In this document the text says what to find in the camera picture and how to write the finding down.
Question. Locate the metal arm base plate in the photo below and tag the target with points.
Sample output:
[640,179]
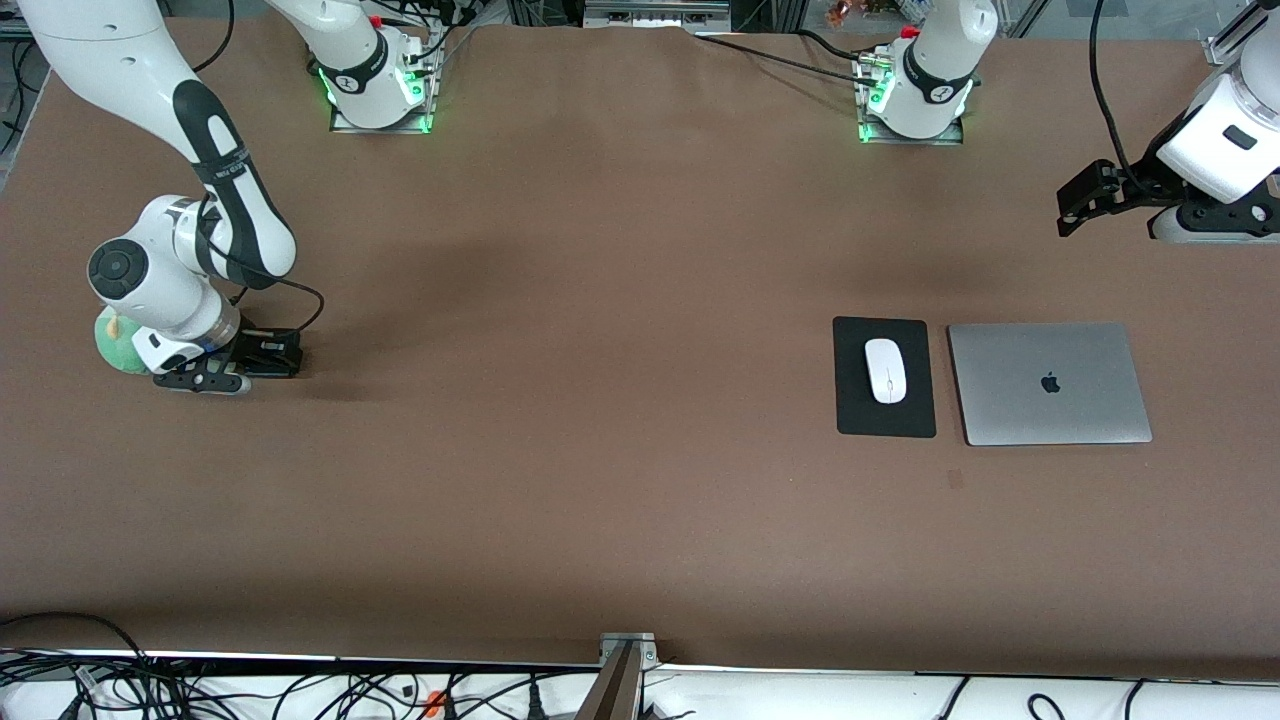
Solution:
[345,127]
[955,138]

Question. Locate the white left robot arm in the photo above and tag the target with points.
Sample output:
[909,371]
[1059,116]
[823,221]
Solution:
[940,60]

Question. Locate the black phone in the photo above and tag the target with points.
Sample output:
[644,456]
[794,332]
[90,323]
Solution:
[288,358]

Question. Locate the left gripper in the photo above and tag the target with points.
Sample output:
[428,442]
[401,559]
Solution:
[1137,184]

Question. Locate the grey metal frame bracket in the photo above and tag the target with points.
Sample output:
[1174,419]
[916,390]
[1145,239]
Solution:
[655,12]

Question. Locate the brown table cover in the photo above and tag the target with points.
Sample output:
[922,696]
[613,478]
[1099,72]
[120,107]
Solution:
[640,520]

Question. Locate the aluminium frame profile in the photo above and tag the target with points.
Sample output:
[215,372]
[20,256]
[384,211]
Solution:
[8,32]
[1225,45]

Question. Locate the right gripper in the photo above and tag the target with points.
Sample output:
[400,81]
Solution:
[250,346]

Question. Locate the grey closed laptop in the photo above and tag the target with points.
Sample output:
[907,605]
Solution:
[1050,385]

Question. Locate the white computer mouse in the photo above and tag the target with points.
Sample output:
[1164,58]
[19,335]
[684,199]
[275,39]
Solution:
[886,370]

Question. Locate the green dinosaur plush toy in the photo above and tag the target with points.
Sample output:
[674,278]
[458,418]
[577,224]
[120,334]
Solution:
[110,350]

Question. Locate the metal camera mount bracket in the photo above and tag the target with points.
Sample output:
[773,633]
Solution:
[625,690]

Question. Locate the black mouse pad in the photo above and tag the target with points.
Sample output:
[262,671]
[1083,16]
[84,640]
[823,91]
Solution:
[850,410]

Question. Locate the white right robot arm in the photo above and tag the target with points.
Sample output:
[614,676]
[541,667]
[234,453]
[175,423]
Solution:
[130,60]

